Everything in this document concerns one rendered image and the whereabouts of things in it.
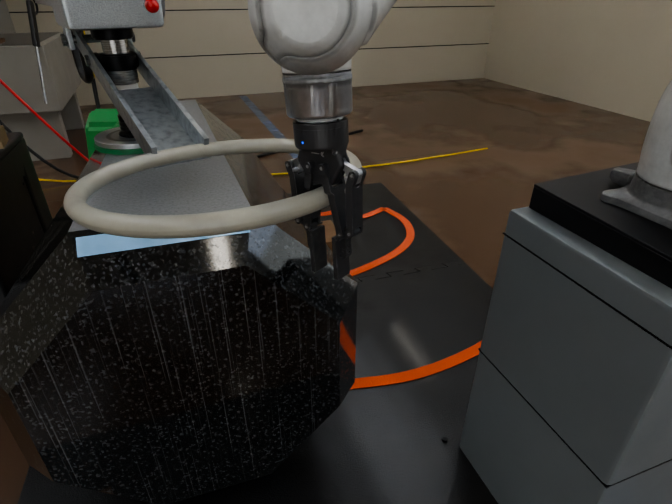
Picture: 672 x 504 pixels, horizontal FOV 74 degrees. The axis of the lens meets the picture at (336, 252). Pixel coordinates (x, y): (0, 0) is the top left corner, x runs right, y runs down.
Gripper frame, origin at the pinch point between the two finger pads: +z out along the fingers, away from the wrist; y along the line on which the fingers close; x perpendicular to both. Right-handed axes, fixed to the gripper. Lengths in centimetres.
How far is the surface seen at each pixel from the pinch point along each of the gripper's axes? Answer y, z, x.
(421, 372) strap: 20, 80, -67
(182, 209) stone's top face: 37.5, -0.5, 1.6
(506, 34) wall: 228, -20, -661
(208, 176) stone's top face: 49, -2, -13
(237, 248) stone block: 25.5, 6.3, -1.4
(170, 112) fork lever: 62, -16, -15
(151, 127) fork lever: 59, -14, -7
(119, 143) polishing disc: 81, -8, -9
